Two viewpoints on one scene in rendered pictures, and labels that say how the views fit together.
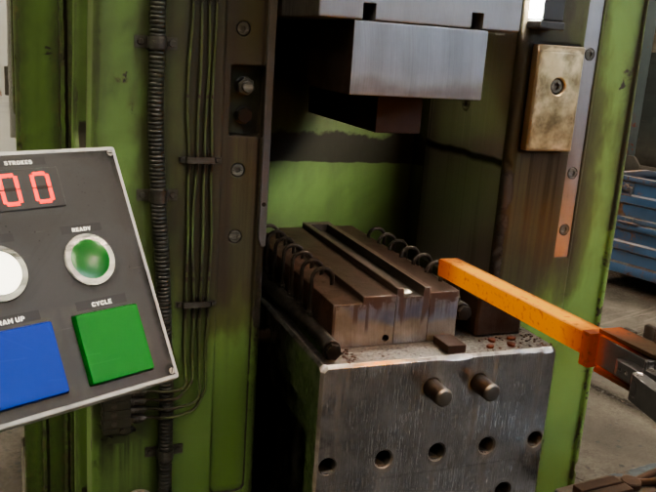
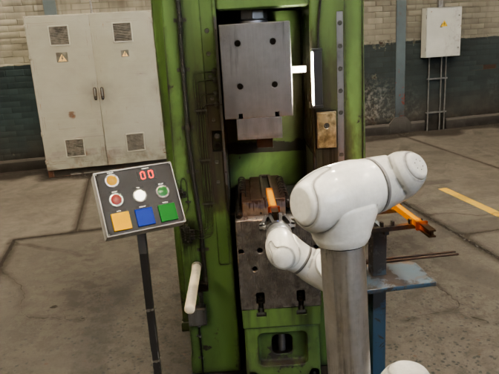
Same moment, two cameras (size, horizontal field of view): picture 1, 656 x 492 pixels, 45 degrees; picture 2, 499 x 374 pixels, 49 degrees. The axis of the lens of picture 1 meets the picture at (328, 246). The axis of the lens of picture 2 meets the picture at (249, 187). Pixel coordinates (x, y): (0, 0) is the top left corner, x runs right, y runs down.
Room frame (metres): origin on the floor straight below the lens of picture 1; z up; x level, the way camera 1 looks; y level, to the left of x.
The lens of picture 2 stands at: (-1.14, -0.92, 1.72)
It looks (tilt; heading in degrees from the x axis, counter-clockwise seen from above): 16 degrees down; 21
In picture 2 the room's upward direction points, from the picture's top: 3 degrees counter-clockwise
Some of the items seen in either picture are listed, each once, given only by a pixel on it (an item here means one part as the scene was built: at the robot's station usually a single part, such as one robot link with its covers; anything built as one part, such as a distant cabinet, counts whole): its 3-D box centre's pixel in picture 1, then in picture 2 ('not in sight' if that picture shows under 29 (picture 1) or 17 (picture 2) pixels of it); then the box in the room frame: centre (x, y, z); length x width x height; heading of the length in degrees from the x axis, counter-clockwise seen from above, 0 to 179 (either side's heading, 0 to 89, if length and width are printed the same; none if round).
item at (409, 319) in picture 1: (343, 274); (261, 193); (1.30, -0.03, 0.96); 0.42 x 0.20 x 0.09; 22
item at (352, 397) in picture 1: (358, 413); (275, 242); (1.32, -0.08, 0.69); 0.56 x 0.38 x 0.45; 22
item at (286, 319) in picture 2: not in sight; (278, 322); (1.32, -0.08, 0.23); 0.55 x 0.37 x 0.47; 22
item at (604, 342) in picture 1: (626, 363); not in sight; (0.70, -0.28, 1.06); 0.07 x 0.01 x 0.03; 22
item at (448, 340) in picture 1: (449, 344); not in sight; (1.10, -0.19, 0.92); 0.04 x 0.03 x 0.01; 22
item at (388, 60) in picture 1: (359, 56); (258, 121); (1.30, -0.03, 1.32); 0.42 x 0.20 x 0.10; 22
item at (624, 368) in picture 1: (630, 377); not in sight; (0.67, -0.28, 1.06); 0.05 x 0.03 x 0.01; 22
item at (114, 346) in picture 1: (112, 344); (167, 212); (0.80, 0.22, 1.01); 0.07 x 0.05 x 0.07; 137
